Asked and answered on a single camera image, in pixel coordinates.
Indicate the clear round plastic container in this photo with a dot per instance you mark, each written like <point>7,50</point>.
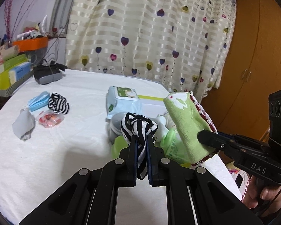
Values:
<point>115,126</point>

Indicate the grey black electronic device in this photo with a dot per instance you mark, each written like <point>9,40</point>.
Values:
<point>49,73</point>

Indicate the person's right hand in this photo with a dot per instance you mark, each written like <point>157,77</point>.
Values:
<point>252,195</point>

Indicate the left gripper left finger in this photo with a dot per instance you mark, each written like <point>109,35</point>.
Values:
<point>122,173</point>

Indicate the green towel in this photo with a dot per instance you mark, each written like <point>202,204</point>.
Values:
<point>188,118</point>

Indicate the wooden wardrobe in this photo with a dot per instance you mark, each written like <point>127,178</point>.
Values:
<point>252,71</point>

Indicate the green cardboard box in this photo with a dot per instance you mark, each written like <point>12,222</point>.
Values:
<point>8,65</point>

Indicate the orange tray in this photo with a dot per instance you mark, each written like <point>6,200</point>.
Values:
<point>31,44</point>

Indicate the white green-edged box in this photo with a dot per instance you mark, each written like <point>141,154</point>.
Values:
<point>145,97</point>

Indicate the blue tissue pack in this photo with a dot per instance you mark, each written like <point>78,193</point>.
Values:
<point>19,71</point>

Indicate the grey face mask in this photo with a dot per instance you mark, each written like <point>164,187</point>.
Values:
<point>24,125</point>

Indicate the red twig decoration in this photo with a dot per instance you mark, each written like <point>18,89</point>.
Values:
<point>15,12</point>

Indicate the black white striped sock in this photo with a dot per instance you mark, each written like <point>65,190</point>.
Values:
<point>139,126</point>

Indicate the green lidded jar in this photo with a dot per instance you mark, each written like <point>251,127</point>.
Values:
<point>118,144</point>

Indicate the red patterned plastic packet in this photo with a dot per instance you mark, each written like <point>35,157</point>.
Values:
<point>50,119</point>

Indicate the blue face mask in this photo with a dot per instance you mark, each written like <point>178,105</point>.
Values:
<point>39,101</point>

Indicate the black camera box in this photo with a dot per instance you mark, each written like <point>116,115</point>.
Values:
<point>274,103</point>

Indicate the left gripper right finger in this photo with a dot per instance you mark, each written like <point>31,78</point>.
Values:
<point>165,172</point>

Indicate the blue wet wipes pack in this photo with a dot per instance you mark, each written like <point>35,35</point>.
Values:
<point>122,99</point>

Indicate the heart patterned curtain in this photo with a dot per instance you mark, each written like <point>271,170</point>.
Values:
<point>181,44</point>

